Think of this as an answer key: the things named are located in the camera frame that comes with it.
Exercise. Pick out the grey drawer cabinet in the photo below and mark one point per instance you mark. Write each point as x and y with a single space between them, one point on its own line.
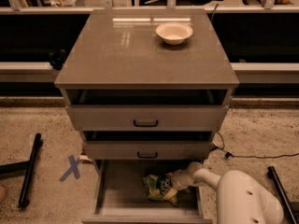
120 50

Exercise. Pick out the black stand leg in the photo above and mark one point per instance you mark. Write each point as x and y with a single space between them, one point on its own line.
28 168
291 208

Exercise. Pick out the black stand leg right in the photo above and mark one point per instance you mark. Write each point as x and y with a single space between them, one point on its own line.
291 208

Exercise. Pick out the black middle drawer handle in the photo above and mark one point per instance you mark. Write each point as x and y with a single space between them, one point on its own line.
153 155

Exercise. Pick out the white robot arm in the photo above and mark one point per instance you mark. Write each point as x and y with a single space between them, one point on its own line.
240 198

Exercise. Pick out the black top drawer handle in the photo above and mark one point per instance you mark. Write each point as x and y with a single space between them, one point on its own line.
146 123

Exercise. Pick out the white paper bowl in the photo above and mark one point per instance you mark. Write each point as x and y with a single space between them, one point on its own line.
174 33

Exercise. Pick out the top grey drawer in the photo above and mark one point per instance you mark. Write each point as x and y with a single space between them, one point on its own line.
176 110

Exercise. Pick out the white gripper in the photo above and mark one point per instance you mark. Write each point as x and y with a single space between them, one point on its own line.
178 180

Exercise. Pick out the blue tape cross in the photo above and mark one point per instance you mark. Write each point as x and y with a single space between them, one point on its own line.
73 169

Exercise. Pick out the black stand leg left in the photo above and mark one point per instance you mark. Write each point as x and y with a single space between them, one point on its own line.
28 168

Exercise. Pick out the black drawer handle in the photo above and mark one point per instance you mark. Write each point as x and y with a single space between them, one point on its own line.
153 155
146 123

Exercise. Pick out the grey drawer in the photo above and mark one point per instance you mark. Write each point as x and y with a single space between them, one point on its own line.
169 145
121 196
176 110

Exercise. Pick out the middle grey drawer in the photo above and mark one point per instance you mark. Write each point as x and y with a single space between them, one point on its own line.
169 145

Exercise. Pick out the green rice chip bag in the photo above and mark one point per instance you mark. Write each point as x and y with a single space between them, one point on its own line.
157 186

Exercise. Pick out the black clamp on rail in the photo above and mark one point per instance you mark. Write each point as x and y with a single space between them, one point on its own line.
57 59

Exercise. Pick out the bottom grey drawer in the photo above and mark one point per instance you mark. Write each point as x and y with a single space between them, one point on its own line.
121 196

